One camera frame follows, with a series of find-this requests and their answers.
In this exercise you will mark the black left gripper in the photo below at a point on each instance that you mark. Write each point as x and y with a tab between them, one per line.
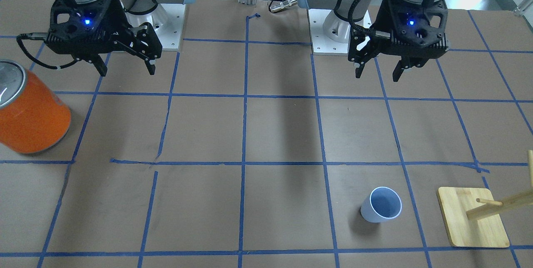
382	18

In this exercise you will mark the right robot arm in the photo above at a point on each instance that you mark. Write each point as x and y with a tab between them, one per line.
137	7

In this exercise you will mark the wooden mug tree stand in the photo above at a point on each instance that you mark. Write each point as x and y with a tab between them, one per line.
472	216

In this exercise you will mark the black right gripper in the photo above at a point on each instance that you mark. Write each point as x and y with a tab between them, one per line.
123	21

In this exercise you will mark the light blue plastic cup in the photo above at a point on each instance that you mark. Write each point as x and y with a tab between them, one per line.
381	205

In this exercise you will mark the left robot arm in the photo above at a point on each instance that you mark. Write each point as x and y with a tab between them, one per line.
360	14

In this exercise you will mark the orange can with grey lid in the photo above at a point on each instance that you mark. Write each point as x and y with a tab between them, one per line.
32	117

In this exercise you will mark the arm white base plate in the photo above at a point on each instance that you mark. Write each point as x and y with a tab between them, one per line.
329	34
168	22

